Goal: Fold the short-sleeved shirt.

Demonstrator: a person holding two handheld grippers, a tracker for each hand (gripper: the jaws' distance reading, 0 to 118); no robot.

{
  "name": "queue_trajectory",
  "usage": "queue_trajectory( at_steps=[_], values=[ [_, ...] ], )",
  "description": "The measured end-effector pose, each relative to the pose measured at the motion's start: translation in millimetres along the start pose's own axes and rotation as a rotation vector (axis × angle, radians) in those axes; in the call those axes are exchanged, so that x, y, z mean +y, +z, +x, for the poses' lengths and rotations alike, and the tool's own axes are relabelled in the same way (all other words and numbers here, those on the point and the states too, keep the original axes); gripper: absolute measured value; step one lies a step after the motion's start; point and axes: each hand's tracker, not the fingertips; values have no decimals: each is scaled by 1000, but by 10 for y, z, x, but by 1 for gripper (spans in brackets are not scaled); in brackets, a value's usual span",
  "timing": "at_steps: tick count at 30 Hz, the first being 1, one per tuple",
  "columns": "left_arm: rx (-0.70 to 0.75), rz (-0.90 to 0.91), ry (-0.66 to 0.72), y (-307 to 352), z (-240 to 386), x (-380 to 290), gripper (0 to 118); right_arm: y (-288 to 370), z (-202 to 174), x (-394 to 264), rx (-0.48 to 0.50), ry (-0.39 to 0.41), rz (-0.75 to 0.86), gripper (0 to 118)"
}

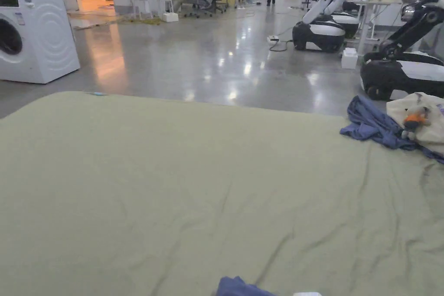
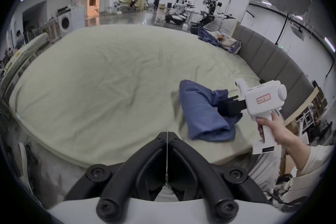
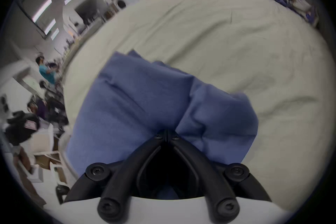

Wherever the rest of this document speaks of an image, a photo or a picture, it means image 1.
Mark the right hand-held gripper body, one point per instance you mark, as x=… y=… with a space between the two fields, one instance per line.
x=307 y=294

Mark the dark blue shirt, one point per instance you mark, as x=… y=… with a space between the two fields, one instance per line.
x=239 y=287

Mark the bed with pale green sheet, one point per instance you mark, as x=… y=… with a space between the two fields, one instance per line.
x=166 y=185

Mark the blue garment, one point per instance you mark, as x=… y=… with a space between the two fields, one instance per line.
x=371 y=126

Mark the small orange plush toy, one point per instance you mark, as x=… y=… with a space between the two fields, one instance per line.
x=414 y=120

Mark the white box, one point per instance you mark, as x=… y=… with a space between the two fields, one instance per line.
x=170 y=17
x=349 y=57

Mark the white power strip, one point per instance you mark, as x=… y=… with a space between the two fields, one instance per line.
x=273 y=38

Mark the small teal item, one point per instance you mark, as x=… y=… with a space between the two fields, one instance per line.
x=94 y=94

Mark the white washing machine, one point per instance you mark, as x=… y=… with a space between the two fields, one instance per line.
x=38 y=36

